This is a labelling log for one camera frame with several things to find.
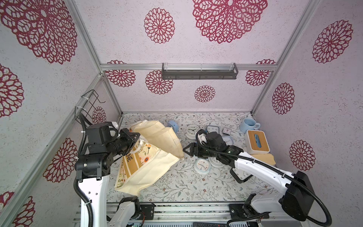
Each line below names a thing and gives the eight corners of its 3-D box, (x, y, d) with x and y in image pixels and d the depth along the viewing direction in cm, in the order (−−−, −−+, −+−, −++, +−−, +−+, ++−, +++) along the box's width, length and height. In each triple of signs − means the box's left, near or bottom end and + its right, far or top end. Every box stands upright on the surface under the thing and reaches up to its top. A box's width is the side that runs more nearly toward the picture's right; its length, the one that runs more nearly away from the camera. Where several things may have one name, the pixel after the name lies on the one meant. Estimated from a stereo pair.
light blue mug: (243, 135, 108) (247, 129, 102) (235, 126, 114) (238, 119, 108) (257, 130, 111) (261, 124, 106) (249, 121, 117) (252, 115, 111)
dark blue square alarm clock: (206, 132, 110) (207, 129, 107) (206, 127, 113) (207, 125, 110) (218, 133, 109) (219, 131, 107) (218, 128, 112) (219, 126, 110)
